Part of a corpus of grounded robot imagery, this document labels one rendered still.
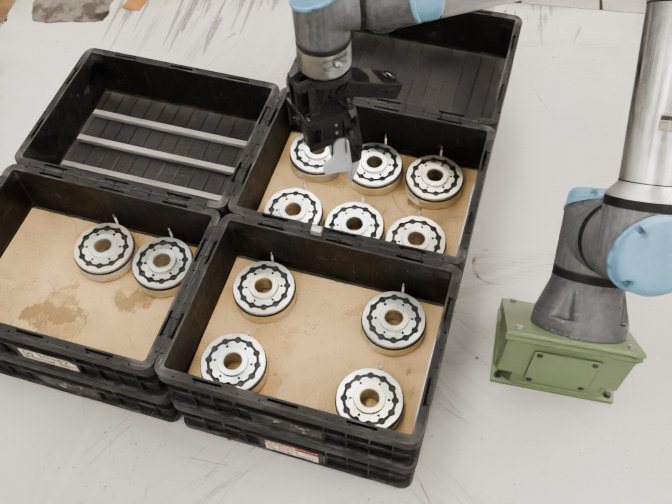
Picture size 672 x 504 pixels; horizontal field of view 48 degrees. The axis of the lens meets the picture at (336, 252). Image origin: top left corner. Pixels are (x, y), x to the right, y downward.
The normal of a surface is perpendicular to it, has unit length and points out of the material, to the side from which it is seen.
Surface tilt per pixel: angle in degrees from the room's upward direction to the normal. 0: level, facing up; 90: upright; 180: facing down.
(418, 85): 0
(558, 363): 90
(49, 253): 0
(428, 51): 0
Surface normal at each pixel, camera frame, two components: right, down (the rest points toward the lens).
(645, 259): 0.06, 0.35
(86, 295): -0.03, -0.54
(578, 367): -0.22, 0.82
